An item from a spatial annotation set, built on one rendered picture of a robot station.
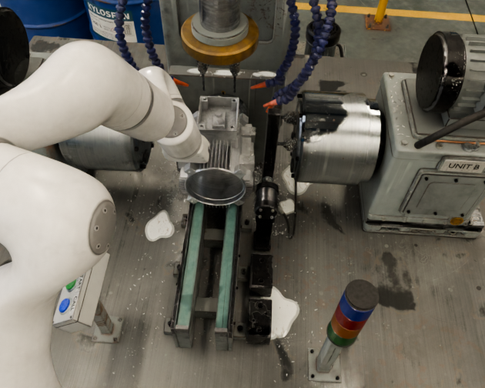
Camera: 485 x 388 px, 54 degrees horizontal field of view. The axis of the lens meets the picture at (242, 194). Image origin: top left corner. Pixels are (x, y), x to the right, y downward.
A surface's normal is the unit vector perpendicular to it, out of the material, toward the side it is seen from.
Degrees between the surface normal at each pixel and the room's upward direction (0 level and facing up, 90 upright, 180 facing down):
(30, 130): 99
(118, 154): 80
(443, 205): 90
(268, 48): 90
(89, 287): 52
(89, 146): 70
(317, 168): 84
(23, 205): 32
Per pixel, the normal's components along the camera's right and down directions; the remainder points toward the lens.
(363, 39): 0.02, -0.59
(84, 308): 0.80, -0.31
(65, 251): 0.25, 0.40
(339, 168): -0.06, 0.69
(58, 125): 0.30, 0.85
